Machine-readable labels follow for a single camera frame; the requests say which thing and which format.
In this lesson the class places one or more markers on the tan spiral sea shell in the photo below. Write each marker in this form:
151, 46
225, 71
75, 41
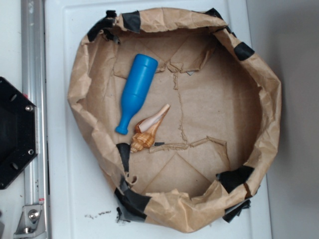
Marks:
145, 130

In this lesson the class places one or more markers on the brown paper bag bin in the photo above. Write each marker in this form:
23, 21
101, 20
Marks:
219, 137

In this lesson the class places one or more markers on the blue plastic toy bottle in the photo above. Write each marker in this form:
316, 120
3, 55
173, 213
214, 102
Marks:
136, 89

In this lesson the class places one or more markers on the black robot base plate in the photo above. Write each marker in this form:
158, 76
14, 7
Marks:
17, 132

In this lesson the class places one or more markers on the aluminium extrusion rail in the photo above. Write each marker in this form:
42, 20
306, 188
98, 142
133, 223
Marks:
36, 182

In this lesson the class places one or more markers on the metal corner bracket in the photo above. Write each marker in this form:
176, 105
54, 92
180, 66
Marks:
31, 224

